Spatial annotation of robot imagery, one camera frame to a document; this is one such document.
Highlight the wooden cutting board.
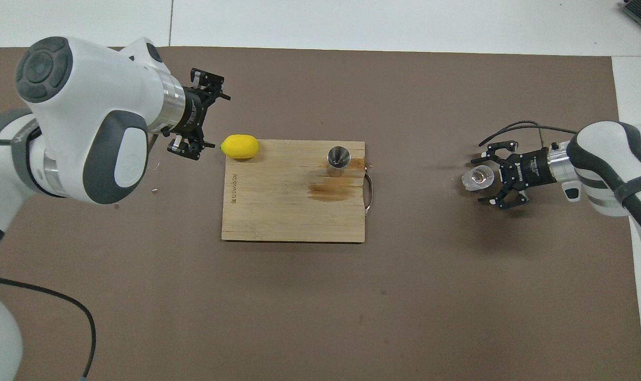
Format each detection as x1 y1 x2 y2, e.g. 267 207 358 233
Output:
221 140 375 244

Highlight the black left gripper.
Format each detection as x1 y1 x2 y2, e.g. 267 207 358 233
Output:
166 67 232 161

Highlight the clear plastic cup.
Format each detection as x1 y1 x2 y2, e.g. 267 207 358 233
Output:
461 165 495 192

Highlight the steel jigger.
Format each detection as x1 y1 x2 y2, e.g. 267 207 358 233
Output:
327 146 351 177

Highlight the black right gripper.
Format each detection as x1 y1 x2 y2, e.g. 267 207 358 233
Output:
471 140 555 211

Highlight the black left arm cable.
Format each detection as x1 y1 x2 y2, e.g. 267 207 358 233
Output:
0 273 97 381

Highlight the yellow lemon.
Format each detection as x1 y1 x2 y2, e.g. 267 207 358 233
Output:
220 134 260 160

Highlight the brown table mat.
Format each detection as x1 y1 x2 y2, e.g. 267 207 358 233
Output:
0 47 641 381

